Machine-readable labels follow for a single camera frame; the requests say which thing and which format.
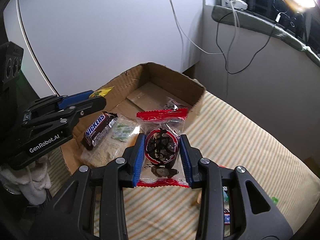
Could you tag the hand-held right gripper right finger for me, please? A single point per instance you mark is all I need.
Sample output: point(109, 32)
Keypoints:
point(186, 160)

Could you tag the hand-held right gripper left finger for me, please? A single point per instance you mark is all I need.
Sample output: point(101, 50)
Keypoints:
point(138, 160)

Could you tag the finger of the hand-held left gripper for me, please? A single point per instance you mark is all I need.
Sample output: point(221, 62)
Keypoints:
point(75, 98)
point(92, 103)

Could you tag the yellow candy packet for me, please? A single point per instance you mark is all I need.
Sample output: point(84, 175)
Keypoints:
point(101, 91)

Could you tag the red clear dried plum packet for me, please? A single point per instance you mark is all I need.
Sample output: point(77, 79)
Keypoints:
point(161, 150)

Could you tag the brown chocolate bar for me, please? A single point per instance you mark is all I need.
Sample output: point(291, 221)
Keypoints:
point(97, 131)

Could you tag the clear packet green print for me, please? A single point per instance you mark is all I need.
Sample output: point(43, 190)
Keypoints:
point(122, 130)

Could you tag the clear bag of bread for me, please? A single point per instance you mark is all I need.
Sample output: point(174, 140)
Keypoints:
point(100, 156)

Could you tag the cardboard box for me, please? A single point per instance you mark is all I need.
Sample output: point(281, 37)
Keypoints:
point(155, 77)

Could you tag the green candy packet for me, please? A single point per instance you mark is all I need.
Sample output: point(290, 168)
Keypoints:
point(275, 200)

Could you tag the white towel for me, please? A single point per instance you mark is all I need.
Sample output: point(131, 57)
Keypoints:
point(27, 177)

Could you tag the striped yellow blanket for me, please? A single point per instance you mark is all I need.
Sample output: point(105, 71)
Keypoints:
point(237, 135)

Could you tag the small chocolate bar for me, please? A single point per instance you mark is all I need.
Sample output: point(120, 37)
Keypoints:
point(226, 217)

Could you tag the white wardrobe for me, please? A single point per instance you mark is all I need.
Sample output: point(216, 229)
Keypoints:
point(100, 30)

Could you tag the grey windowsill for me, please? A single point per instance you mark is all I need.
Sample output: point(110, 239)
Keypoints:
point(282, 33)

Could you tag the white power strip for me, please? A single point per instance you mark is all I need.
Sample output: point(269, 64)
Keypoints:
point(233, 1)

